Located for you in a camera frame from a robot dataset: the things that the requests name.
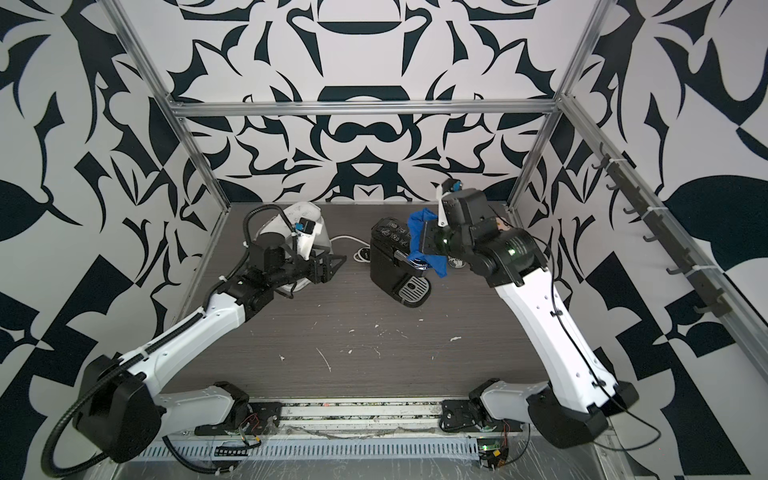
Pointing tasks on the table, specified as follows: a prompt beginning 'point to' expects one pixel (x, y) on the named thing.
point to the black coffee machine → (392, 271)
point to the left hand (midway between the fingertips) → (334, 247)
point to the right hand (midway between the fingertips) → (421, 227)
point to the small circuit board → (491, 453)
